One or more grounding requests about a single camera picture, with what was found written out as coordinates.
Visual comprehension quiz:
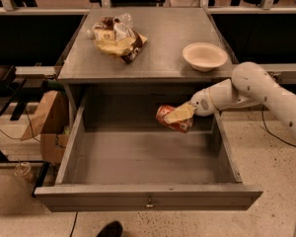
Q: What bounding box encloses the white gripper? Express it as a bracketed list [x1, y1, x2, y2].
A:
[164, 79, 254, 124]

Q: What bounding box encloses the crushed red coke can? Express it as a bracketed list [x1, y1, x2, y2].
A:
[156, 105, 193, 133]

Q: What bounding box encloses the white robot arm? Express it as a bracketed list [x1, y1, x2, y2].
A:
[163, 62, 296, 237]

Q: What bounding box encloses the open grey top drawer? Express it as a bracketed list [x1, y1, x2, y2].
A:
[36, 94, 262, 211]

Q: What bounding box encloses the small metal drawer knob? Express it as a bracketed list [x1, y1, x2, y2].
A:
[145, 197, 155, 209]

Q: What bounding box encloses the white paper bowl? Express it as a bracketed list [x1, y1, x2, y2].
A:
[183, 42, 228, 72]

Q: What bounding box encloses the grey metal cabinet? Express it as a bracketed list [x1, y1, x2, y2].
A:
[58, 7, 234, 121]

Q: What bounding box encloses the crumpled chip bag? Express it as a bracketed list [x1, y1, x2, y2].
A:
[87, 13, 147, 64]

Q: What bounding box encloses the black shoe tip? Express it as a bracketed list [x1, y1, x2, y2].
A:
[96, 220, 123, 237]

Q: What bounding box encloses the cardboard box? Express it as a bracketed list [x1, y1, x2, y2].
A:
[40, 133, 69, 164]

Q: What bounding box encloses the clear plastic cup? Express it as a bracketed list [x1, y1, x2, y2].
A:
[14, 162, 35, 183]

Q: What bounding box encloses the black floor cable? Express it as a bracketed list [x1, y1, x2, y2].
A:
[260, 105, 296, 149]

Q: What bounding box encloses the black cable left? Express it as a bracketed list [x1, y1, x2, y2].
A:
[0, 109, 41, 144]

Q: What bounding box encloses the black frame on floor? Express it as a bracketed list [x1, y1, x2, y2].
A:
[0, 150, 49, 198]

